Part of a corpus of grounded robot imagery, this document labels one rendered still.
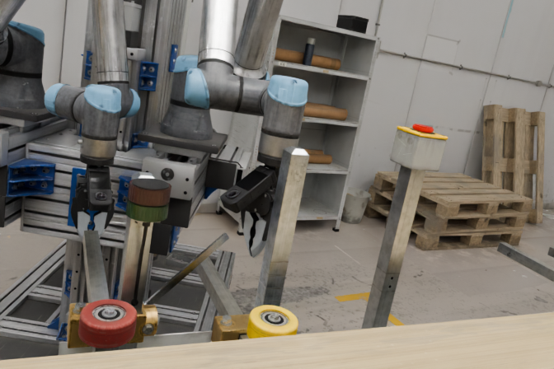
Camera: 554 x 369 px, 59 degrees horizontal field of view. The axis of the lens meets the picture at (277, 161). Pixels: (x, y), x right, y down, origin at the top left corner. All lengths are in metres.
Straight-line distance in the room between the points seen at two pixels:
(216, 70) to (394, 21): 3.59
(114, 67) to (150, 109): 0.38
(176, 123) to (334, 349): 0.82
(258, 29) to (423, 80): 3.63
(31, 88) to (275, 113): 0.84
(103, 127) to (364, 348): 0.68
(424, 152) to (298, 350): 0.43
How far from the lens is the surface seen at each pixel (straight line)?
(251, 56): 1.35
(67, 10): 3.38
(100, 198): 1.07
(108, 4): 1.29
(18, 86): 1.55
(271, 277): 0.90
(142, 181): 0.74
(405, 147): 0.97
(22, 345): 1.97
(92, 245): 1.11
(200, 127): 1.41
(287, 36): 3.87
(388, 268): 1.03
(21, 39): 1.54
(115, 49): 1.27
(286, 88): 0.91
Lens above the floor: 1.32
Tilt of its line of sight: 13 degrees down
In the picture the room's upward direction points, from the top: 10 degrees clockwise
